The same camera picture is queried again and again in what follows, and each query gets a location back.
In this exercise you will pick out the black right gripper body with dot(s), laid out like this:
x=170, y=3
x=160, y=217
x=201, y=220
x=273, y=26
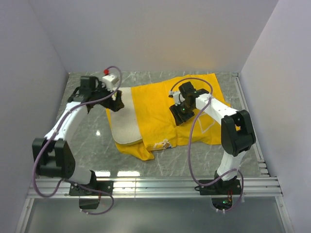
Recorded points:
x=184, y=112

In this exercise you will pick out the cream dotted foam pillow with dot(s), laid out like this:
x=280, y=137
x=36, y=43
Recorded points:
x=123, y=123

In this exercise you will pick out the yellow printed pillowcase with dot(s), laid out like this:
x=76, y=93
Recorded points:
x=157, y=125

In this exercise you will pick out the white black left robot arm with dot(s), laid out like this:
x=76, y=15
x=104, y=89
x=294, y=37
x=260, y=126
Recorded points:
x=52, y=154

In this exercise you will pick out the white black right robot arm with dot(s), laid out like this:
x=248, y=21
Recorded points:
x=237, y=132

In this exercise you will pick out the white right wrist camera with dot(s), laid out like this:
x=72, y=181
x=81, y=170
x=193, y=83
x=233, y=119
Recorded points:
x=176, y=96

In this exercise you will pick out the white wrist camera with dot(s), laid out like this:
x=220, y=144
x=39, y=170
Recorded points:
x=109, y=80
x=176, y=96

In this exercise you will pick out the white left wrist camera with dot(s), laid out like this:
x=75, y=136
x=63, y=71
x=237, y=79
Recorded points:
x=109, y=80

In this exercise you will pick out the aluminium front mounting rail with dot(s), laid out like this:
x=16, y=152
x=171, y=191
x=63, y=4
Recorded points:
x=183, y=187

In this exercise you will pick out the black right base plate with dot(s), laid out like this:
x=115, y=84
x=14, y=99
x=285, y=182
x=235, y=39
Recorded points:
x=224, y=193

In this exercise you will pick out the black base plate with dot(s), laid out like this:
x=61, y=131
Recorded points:
x=90, y=195
x=224, y=193

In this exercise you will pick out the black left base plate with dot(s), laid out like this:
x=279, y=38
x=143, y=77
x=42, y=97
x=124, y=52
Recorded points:
x=90, y=195

